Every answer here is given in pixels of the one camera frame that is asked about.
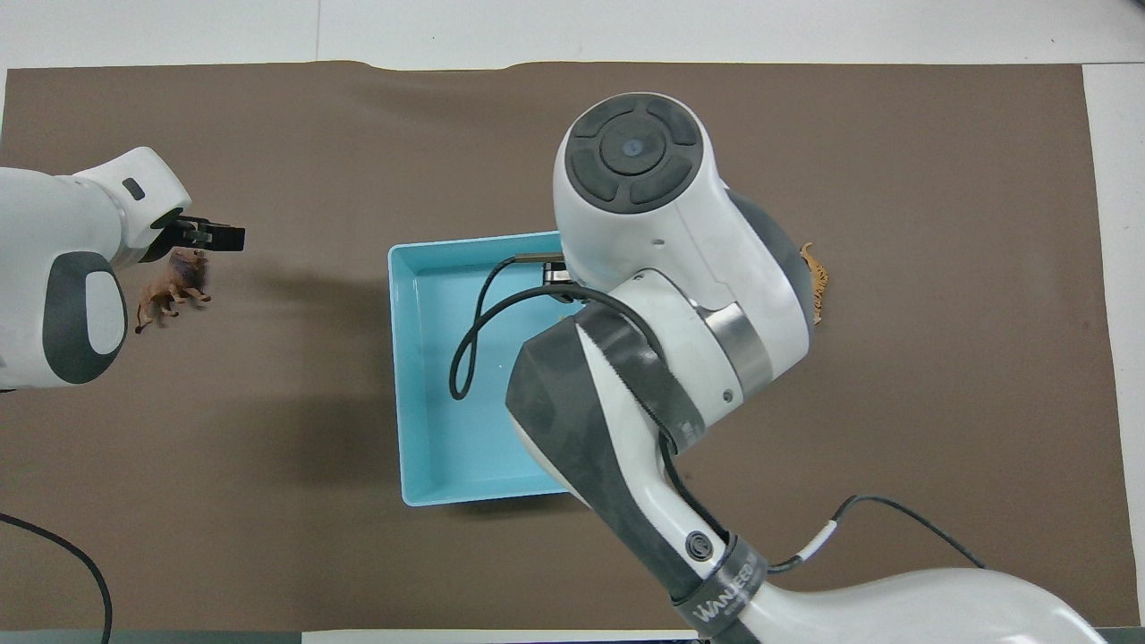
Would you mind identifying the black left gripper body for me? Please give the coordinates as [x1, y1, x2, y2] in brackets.
[143, 208, 212, 266]

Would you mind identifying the brown lion toy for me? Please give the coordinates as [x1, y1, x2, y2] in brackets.
[134, 250, 214, 335]

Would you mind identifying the orange tiger toy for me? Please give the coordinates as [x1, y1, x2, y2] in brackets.
[800, 241, 830, 326]

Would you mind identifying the light blue storage box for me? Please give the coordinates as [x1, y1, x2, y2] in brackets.
[387, 231, 593, 508]

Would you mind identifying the brown table mat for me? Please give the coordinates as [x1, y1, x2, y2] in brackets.
[0, 60, 1142, 632]

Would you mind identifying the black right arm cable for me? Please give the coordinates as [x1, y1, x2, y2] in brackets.
[447, 254, 987, 574]

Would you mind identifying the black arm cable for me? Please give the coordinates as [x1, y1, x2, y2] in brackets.
[0, 512, 114, 644]
[447, 254, 987, 574]

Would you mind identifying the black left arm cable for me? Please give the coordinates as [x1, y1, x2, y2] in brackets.
[0, 512, 114, 644]

